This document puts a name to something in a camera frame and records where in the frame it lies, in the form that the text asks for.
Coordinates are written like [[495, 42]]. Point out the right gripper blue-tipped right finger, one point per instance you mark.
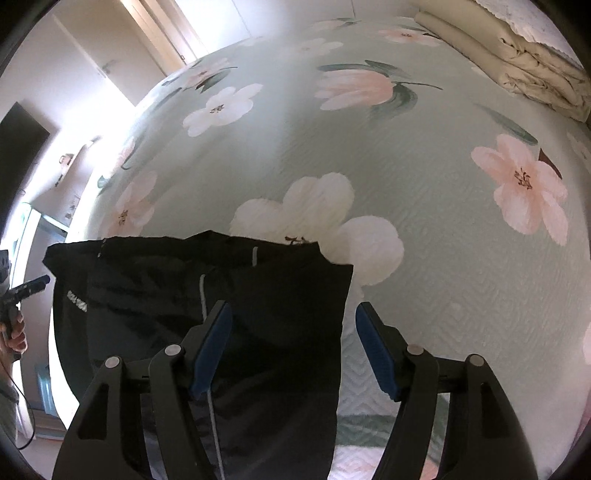
[[483, 438]]

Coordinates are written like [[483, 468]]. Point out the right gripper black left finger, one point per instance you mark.
[[106, 437]]

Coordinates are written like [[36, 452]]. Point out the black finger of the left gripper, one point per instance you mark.
[[19, 293]]

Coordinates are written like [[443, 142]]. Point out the black hooded jacket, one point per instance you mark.
[[258, 328]]

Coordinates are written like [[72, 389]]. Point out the person's grey-sleeved forearm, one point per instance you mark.
[[9, 400]]

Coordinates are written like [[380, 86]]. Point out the white bedroom door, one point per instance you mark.
[[123, 41]]

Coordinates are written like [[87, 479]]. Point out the person's left hand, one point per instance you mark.
[[16, 341]]

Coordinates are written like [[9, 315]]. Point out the floral green bedspread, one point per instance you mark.
[[463, 208]]

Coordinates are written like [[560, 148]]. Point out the folded beige duvet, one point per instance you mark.
[[518, 65]]

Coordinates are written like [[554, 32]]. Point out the white floral pillow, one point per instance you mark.
[[529, 21]]

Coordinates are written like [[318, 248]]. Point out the black wall television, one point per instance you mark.
[[22, 139]]

